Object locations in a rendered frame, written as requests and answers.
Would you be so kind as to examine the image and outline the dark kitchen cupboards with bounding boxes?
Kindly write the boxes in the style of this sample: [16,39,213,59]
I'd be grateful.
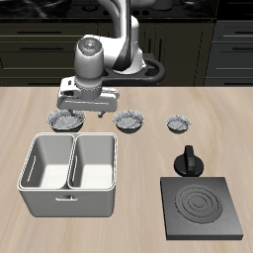
[0,0,253,88]

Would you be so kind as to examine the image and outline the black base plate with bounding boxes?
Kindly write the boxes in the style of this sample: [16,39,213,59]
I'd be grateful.
[102,56,166,84]

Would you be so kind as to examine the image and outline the medium grey fluted bowl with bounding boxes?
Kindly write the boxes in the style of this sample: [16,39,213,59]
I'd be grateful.
[113,109,145,133]

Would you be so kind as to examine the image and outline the dark grey stove plate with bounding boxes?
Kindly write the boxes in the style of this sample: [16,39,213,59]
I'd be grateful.
[159,176,245,241]

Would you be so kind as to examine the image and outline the round black stove knob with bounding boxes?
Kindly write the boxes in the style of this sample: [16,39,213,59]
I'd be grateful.
[173,144,205,178]

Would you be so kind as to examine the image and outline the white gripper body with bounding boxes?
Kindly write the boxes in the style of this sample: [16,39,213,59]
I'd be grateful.
[55,87,121,114]

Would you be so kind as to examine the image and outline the small grey fluted bowl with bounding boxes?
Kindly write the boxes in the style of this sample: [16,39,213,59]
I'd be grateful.
[165,114,192,134]

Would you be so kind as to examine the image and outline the large grey fluted bowl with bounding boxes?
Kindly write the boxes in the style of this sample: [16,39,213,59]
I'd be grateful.
[46,109,86,132]

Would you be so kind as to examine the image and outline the white two-bin basket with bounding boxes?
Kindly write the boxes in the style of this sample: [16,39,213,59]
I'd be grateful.
[17,131,119,218]

